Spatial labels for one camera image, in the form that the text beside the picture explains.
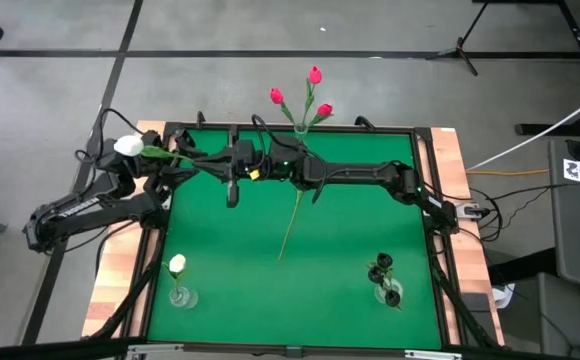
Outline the black tripod stand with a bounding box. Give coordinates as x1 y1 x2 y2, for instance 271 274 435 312
424 0 491 77

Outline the black artificial tulip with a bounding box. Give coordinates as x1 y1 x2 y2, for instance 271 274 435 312
375 252 394 281
366 259 386 291
383 284 404 311

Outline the black desk frame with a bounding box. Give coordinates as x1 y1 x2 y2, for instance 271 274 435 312
514 0 580 137

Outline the orange cable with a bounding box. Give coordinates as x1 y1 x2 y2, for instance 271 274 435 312
464 168 551 177

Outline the thin black cable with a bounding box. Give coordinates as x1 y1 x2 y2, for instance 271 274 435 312
94 219 139 279

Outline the dark gray desk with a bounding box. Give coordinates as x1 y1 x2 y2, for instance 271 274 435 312
547 138 580 292

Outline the green table mat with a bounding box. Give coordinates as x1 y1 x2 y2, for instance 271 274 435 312
147 127 444 350

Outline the silver corner bracket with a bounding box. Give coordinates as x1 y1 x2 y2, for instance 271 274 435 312
126 343 185 360
403 349 464 360

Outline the white artificial tulip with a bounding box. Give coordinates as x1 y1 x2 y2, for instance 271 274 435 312
113 134 195 164
162 253 189 301
278 188 305 263

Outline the red artificial tulip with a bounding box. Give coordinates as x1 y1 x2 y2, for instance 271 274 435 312
303 102 335 130
268 87 299 129
299 64 324 129

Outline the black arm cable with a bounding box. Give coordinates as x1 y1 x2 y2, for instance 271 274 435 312
75 107 146 169

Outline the black cable bundle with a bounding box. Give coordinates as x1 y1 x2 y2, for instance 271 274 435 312
422 179 571 242

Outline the black table frame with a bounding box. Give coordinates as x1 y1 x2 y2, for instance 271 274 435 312
82 118 504 359

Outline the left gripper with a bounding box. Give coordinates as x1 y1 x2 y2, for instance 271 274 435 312
139 129 208 194

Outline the small white container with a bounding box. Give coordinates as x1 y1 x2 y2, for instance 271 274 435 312
491 281 516 310

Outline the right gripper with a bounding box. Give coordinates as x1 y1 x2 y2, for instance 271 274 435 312
193 124 274 210

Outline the dark gray box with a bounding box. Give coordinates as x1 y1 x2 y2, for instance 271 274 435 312
487 247 580 359

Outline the white cable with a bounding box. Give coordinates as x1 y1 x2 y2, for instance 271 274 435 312
464 85 580 172

